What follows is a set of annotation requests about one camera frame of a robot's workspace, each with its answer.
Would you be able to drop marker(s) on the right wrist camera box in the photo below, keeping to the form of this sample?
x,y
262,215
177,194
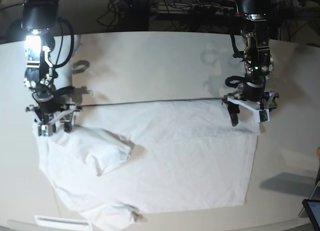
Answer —
x,y
45,130

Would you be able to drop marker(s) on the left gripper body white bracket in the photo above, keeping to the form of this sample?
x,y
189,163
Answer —
x,y
268,102

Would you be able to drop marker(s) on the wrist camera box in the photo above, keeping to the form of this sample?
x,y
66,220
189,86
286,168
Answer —
x,y
45,130
264,115

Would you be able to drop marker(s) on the white T-shirt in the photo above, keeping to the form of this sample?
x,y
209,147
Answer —
x,y
122,161

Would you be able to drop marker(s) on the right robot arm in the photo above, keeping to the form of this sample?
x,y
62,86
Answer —
x,y
38,17

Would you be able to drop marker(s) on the white label strip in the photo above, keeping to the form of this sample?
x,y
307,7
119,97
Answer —
x,y
40,219

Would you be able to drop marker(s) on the black power strip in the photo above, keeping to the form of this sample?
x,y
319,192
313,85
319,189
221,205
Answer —
x,y
193,9

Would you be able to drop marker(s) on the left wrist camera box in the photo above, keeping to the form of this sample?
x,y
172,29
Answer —
x,y
264,115

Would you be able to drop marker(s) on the tablet screen with stand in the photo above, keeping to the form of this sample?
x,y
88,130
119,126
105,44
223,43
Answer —
x,y
311,205

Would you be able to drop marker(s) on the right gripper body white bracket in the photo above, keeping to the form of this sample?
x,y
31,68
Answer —
x,y
41,118

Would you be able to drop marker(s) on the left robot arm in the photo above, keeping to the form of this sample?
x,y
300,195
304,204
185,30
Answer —
x,y
250,89

